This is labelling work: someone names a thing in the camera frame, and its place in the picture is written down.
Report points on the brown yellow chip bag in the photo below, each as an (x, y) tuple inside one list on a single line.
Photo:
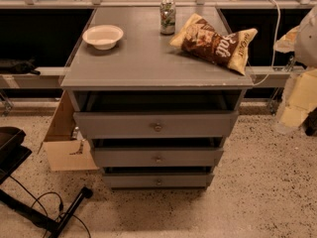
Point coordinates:
[(200, 39)]

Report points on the grey drawer cabinet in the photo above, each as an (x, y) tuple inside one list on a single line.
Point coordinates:
[(145, 74)]

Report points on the grey top drawer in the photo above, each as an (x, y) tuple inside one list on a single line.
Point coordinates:
[(102, 125)]

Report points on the brown cardboard box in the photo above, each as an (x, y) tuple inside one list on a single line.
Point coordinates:
[(66, 148)]

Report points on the black bag on rail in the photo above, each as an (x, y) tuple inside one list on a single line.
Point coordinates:
[(18, 66)]

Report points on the grey bottom drawer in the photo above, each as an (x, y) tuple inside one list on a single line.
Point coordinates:
[(130, 181)]

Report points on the black stand base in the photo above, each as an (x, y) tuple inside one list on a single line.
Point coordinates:
[(12, 154)]

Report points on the metal railing frame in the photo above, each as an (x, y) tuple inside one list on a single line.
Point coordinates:
[(50, 32)]

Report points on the green soda can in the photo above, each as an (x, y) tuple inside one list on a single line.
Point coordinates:
[(167, 11)]

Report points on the white paper bowl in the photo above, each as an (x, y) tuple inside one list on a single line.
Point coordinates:
[(103, 37)]

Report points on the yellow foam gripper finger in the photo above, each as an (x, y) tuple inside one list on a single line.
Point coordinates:
[(299, 95)]

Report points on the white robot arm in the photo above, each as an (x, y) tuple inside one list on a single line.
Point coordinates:
[(299, 97)]

